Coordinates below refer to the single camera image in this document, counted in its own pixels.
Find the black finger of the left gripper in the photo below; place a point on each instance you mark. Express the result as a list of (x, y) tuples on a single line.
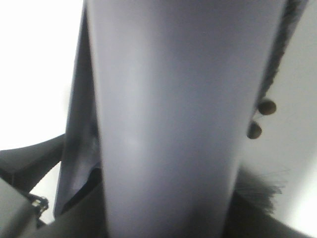
[(23, 168)]

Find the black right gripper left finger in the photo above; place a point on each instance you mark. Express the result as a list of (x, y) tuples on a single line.
[(83, 216)]

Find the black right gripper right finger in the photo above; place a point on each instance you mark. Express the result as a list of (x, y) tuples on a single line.
[(244, 220)]

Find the purple dustpan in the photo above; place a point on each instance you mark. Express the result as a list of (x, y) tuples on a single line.
[(80, 168)]

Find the purple hand brush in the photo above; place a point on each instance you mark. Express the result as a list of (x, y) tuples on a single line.
[(176, 86)]

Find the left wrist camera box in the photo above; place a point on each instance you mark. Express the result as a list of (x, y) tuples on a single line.
[(20, 211)]

